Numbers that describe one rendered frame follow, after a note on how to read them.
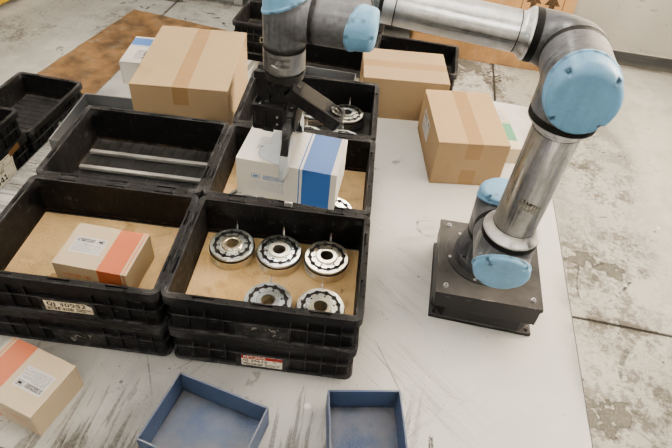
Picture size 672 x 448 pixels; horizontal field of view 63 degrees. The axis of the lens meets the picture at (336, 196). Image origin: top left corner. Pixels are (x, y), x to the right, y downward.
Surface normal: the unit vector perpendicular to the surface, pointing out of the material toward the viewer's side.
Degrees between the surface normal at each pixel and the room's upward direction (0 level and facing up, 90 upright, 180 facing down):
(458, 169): 90
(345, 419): 0
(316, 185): 90
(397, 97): 90
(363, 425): 0
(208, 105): 90
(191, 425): 0
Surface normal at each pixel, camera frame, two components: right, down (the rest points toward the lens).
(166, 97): -0.02, 0.67
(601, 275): 0.08, -0.74
